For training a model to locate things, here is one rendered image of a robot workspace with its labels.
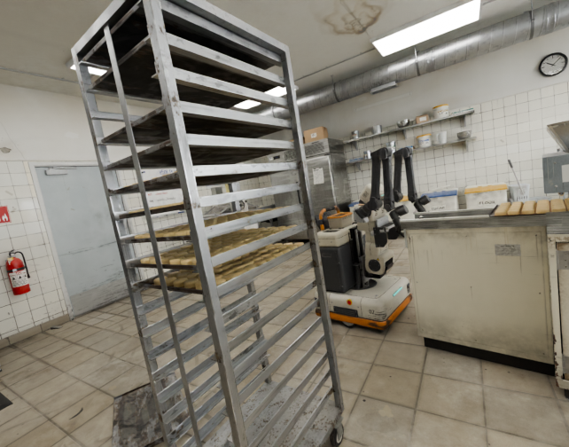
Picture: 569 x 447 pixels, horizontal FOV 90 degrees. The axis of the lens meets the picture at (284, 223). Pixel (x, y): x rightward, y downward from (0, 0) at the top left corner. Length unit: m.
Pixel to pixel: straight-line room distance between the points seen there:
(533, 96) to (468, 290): 4.48
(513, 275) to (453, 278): 0.29
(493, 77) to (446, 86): 0.66
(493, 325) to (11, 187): 4.88
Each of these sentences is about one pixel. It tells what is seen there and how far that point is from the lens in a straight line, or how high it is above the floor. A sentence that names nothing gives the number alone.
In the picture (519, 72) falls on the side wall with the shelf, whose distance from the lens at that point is 6.18.
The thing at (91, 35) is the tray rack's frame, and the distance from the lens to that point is 1.22.
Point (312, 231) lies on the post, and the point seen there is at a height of 1.02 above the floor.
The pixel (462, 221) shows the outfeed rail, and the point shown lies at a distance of 1.97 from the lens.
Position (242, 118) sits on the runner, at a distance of 1.07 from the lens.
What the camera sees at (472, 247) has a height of 0.72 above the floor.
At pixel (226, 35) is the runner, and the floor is 1.77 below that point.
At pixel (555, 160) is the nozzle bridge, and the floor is 1.16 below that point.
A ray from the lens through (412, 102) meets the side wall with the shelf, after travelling 6.17.
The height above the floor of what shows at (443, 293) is 0.42.
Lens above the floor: 1.23
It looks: 7 degrees down
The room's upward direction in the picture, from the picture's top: 9 degrees counter-clockwise
